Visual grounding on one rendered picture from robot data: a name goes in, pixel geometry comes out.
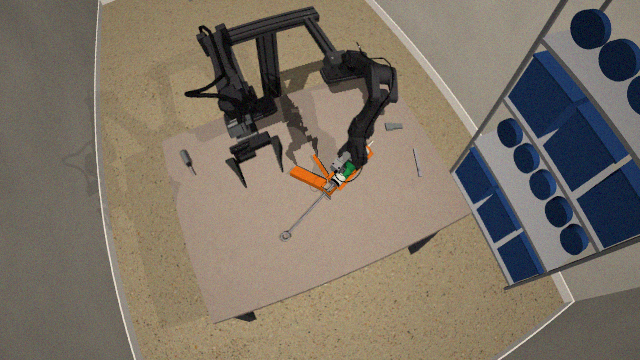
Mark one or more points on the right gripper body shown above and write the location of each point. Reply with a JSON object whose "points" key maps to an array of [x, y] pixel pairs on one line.
{"points": [[248, 142]]}

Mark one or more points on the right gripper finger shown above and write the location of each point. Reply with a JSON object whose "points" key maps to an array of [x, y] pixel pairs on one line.
{"points": [[232, 164], [277, 146]]}

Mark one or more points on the green and white sealant cartridge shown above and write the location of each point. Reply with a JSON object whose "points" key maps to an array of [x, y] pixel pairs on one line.
{"points": [[349, 169]]}

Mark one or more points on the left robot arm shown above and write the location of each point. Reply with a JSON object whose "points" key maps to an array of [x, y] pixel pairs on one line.
{"points": [[374, 75]]}

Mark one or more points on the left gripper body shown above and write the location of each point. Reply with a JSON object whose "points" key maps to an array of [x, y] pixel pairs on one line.
{"points": [[339, 162]]}

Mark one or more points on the grey-handled screwdriver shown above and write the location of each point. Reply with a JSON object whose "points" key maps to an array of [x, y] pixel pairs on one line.
{"points": [[186, 159]]}

